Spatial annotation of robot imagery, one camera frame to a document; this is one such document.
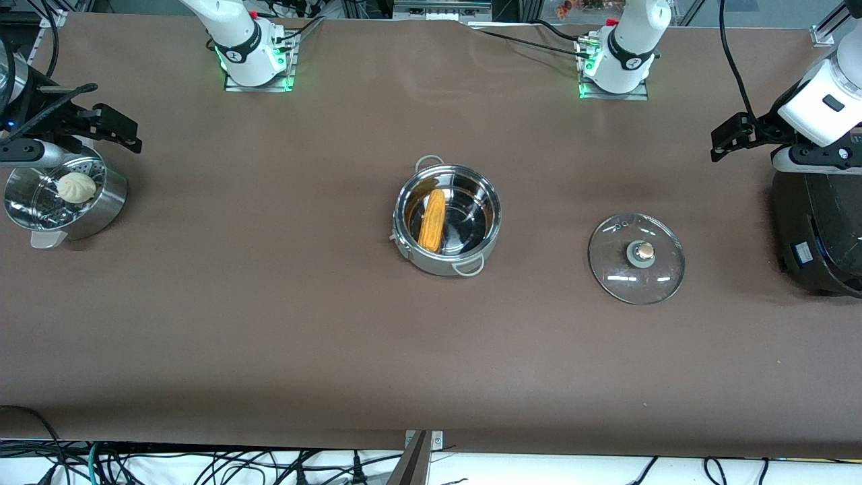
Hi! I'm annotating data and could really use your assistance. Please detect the glass pot lid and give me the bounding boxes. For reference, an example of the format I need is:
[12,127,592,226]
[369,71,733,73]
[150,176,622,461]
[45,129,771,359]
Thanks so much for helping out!
[587,213,687,306]

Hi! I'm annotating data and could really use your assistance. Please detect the yellow corn cob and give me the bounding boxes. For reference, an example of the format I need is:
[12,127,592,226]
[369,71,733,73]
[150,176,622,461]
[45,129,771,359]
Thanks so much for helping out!
[418,189,447,254]

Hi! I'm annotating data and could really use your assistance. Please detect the stainless steel steamer pot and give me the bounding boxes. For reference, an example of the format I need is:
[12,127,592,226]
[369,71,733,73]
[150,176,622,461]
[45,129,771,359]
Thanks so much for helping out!
[3,144,129,251]

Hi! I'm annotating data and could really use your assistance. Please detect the white steamed bun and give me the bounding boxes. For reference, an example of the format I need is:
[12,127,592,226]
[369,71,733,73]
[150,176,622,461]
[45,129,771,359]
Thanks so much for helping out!
[56,172,98,205]

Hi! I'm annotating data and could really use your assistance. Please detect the black rice cooker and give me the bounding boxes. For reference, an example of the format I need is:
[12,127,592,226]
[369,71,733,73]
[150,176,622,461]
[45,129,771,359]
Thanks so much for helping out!
[771,168,862,299]

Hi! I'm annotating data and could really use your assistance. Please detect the black left arm hanging cable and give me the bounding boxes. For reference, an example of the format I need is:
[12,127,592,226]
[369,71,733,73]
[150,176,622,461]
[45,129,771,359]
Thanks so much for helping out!
[719,0,759,119]

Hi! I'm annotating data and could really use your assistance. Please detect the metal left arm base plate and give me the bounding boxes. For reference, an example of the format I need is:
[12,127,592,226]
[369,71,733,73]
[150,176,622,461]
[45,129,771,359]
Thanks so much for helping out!
[578,75,649,101]

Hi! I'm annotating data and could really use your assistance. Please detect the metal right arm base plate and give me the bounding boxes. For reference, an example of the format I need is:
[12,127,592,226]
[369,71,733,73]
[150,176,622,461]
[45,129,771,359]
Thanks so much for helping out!
[224,30,298,94]

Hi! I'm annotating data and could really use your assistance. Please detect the black right arm base cable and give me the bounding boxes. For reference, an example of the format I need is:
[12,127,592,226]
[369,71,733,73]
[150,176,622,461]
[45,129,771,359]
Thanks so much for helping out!
[268,0,325,42]

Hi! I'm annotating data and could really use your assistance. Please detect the black arm base cable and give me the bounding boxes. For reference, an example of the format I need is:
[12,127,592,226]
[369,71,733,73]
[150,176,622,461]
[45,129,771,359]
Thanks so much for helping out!
[479,19,595,61]
[268,0,325,42]

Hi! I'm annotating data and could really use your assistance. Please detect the black left arm base cable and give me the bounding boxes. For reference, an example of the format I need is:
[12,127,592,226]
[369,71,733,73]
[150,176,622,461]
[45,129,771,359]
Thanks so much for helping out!
[479,19,595,61]

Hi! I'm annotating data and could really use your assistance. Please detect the black looped floor cable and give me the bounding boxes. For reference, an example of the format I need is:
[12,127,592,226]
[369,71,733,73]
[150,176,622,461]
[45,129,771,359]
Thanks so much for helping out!
[0,404,72,485]

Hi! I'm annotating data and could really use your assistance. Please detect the aluminium frame rail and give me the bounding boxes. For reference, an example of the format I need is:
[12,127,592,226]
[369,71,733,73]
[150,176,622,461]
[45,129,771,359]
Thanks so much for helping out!
[393,0,493,22]

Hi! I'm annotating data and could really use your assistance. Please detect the metal table edge bracket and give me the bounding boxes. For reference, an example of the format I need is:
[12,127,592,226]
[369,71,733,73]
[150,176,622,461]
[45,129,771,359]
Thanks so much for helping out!
[387,430,444,485]

